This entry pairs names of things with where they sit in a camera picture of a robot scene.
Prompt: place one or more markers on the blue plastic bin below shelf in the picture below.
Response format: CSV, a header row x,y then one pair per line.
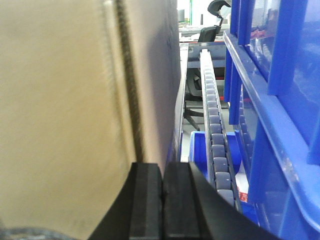
x,y
197,154

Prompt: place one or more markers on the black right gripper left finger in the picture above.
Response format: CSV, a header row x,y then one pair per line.
x,y
136,213

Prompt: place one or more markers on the grey roller track rail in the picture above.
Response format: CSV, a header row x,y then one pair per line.
x,y
220,171

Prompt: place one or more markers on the brown EcoFlow cardboard box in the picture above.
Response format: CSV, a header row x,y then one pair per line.
x,y
87,87

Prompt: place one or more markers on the metal shelf side rail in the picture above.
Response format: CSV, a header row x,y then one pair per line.
x,y
180,112

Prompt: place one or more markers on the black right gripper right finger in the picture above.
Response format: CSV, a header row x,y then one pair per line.
x,y
193,210

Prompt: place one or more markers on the large blue plastic crate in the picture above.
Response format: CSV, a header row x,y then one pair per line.
x,y
272,85

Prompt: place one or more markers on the black office chair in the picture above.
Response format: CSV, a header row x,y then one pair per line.
x,y
193,76

